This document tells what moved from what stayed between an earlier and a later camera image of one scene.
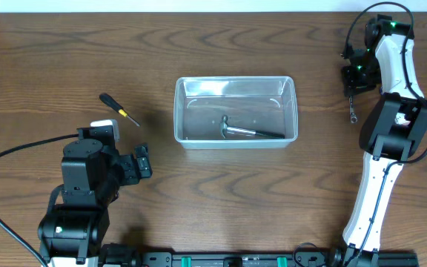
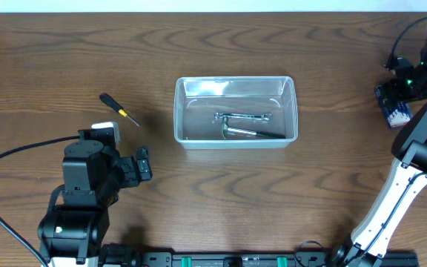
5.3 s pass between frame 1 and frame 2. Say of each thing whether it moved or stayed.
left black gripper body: stayed
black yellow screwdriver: stayed
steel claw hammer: stayed
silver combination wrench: moved
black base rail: stayed
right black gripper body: moved
